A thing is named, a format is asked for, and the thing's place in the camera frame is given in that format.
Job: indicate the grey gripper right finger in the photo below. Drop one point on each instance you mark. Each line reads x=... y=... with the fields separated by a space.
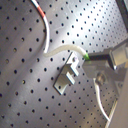
x=117 y=55

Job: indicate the left grey cable clip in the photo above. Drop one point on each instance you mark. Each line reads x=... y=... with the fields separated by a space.
x=65 y=77

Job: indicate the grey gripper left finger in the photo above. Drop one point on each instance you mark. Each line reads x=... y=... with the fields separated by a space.
x=103 y=74

